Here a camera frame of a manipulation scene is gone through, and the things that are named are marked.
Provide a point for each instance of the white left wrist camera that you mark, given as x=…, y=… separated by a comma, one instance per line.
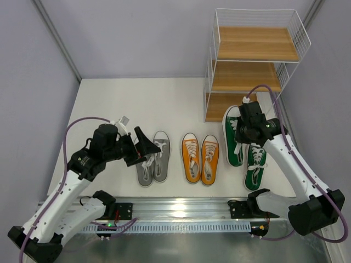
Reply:
x=121, y=125

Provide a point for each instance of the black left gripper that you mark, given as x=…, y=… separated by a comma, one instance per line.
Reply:
x=133, y=153

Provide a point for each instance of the green sneaker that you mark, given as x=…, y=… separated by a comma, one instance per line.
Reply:
x=256, y=163
x=234, y=150

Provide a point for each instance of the orange left sneaker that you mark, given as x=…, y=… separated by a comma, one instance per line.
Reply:
x=191, y=157

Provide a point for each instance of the orange right sneaker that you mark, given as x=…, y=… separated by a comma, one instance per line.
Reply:
x=209, y=158

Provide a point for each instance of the grey right sneaker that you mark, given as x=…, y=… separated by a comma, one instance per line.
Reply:
x=162, y=141

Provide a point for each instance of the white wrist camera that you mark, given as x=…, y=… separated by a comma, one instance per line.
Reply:
x=245, y=100
x=121, y=125

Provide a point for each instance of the aluminium mounting rail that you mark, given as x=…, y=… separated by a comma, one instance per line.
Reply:
x=151, y=209

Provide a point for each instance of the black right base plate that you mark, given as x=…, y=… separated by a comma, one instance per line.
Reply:
x=247, y=210

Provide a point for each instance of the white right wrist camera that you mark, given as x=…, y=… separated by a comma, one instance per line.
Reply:
x=245, y=100

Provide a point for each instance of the white wire shoe shelf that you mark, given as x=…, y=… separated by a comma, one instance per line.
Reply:
x=251, y=48

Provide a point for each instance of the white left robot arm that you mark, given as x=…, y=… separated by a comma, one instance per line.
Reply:
x=43, y=237

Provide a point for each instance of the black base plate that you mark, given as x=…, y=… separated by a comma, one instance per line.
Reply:
x=123, y=211
x=247, y=210

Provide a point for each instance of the orange sneaker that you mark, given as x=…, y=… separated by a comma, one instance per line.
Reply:
x=191, y=157
x=209, y=158

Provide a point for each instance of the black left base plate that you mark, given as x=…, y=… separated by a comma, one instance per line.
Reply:
x=123, y=211

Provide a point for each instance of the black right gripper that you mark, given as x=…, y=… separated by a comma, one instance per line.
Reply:
x=242, y=137

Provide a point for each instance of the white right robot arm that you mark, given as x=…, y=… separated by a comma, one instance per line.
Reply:
x=315, y=205

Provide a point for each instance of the grey sneaker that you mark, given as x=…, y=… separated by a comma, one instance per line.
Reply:
x=145, y=171
x=162, y=141

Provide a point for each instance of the grey left sneaker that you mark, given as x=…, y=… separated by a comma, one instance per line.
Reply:
x=145, y=171

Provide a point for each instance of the slotted grey cable duct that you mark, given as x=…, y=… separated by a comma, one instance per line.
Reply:
x=175, y=227

